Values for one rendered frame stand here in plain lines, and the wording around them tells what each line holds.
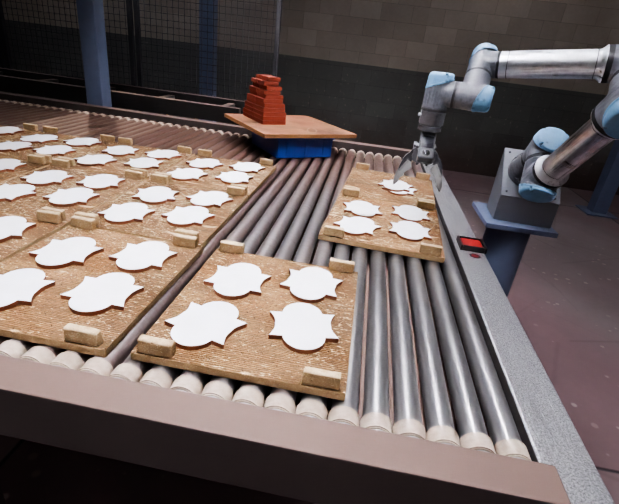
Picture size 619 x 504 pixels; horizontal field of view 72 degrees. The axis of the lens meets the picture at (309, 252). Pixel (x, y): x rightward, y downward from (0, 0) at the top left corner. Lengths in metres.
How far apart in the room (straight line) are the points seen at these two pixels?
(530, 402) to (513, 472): 0.20
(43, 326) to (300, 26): 5.90
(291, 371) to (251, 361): 0.07
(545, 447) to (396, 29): 5.92
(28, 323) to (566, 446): 0.88
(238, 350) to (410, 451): 0.31
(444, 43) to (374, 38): 0.91
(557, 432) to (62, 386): 0.73
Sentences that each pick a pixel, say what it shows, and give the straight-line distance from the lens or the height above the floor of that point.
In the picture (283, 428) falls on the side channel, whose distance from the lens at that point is 0.61.
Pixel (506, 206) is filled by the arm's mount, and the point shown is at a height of 0.93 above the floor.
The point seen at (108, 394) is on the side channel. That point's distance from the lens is 0.68.
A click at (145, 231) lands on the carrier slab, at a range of 1.17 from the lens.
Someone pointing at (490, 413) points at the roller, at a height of 0.91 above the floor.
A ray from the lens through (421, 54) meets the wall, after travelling 6.39.
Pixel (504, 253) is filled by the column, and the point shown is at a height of 0.74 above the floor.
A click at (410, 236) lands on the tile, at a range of 1.27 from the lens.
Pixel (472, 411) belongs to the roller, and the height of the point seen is 0.92.
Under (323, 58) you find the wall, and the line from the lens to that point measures 6.40.
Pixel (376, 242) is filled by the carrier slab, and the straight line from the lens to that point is 1.21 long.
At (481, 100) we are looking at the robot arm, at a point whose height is 1.32.
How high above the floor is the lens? 1.41
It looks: 26 degrees down
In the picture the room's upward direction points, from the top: 7 degrees clockwise
